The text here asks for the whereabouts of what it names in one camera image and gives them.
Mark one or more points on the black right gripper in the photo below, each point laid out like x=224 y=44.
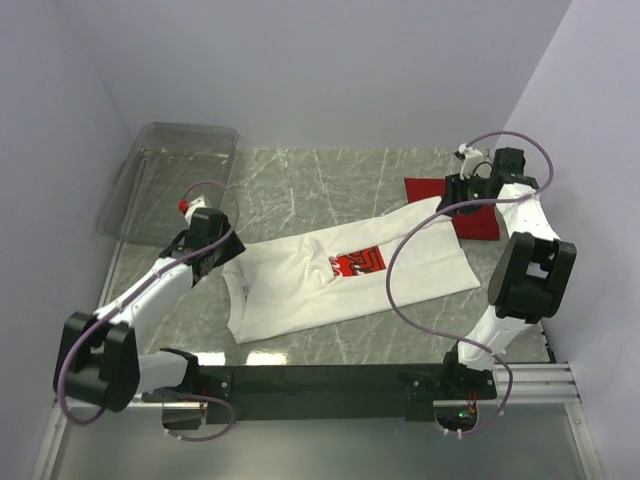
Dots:
x=454 y=198

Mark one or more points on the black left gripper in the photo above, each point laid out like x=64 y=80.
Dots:
x=226 y=247

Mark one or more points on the white t shirt red print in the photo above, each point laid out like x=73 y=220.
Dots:
x=344 y=272

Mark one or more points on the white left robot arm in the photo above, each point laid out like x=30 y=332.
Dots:
x=99 y=361

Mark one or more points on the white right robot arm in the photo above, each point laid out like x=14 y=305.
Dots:
x=531 y=276

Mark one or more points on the folded red t shirt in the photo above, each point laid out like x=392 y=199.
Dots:
x=480 y=225

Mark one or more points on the clear plastic bin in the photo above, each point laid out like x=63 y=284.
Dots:
x=164 y=161

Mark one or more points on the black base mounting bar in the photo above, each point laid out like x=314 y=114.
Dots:
x=290 y=392

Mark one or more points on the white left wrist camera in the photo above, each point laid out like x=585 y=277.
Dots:
x=188 y=208

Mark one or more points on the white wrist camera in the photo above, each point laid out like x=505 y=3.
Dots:
x=188 y=208
x=470 y=158

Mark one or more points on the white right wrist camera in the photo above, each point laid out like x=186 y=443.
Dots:
x=470 y=158

